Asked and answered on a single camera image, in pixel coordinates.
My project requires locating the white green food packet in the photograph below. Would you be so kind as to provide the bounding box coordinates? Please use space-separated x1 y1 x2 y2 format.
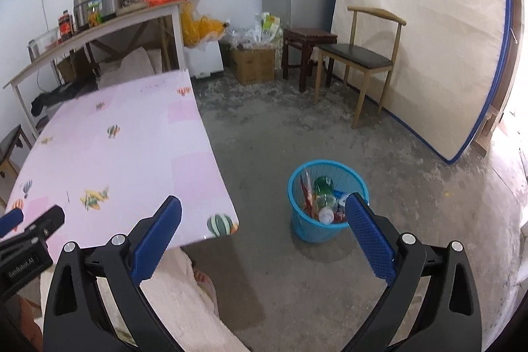
261 15 282 40

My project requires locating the clear plastic bags heap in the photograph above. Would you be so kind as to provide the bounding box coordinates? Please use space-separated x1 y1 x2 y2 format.
225 12 285 51

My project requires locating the cardboard box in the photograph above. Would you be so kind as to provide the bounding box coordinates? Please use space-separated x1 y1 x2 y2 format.
229 47 276 86

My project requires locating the dark wooden stool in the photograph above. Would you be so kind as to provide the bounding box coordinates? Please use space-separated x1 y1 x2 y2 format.
282 27 338 93

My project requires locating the clear green label bottle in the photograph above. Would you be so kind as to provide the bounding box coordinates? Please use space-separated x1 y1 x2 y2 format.
312 176 338 224

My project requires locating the white storage box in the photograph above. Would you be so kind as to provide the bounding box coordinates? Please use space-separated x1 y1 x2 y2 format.
183 41 224 80

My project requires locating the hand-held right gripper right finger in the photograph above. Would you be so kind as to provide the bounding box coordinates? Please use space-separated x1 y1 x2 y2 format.
344 191 482 352

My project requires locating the red lid sauce jar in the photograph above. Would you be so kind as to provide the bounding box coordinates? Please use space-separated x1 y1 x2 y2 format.
58 10 76 40

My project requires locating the black cloth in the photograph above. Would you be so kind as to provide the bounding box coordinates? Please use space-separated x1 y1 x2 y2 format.
31 82 100 117

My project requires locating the white mattress blue edge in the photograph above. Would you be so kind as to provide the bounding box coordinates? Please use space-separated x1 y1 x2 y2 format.
330 0 518 163

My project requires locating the person's left forearm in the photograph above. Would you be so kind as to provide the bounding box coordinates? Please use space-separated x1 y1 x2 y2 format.
16 296 45 352

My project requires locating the white long side table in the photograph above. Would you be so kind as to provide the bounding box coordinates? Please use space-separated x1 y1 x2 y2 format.
3 0 190 138

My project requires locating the pink balloon print tablecloth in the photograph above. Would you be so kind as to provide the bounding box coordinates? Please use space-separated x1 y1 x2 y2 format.
4 68 240 249

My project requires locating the yellow plastic bag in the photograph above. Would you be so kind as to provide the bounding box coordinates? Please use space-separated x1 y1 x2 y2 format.
181 1 229 47

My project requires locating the light wooden frame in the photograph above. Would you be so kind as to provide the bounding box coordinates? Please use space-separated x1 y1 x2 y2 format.
472 109 503 157

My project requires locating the clear glass container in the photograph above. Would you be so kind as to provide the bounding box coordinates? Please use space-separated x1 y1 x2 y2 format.
27 28 61 61

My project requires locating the red clear plastic packet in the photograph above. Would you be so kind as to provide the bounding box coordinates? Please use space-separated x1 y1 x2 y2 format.
300 171 317 219

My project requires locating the white plastic bag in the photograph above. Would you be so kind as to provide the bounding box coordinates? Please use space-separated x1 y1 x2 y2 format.
97 47 163 89

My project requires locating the silver rice cooker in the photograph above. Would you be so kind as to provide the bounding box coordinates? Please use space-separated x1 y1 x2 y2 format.
73 0 122 30

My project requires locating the blue plastic waste basket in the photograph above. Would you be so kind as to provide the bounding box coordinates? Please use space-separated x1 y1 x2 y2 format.
287 159 370 244

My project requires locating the wooden chair dark seat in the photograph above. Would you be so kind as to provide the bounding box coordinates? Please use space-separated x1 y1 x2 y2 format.
0 124 34 180
314 6 407 129

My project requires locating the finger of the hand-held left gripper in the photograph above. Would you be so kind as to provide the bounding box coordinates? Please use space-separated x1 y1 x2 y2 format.
0 205 66 250
0 208 24 240

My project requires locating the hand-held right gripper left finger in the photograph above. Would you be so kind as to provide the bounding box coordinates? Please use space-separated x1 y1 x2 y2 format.
42 195 183 352

